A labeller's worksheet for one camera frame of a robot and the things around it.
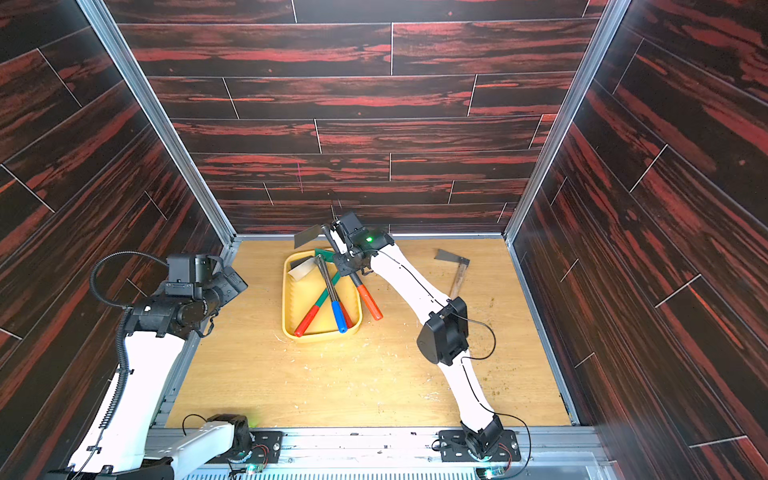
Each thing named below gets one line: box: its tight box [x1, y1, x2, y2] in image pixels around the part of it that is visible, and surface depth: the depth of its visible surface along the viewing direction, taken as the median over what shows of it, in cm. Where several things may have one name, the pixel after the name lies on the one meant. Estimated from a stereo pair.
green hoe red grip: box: [294, 248, 341, 337], surface depth 93 cm
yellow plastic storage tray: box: [282, 250, 363, 341], surface depth 101 cm
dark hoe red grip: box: [294, 224, 384, 321], surface depth 86 cm
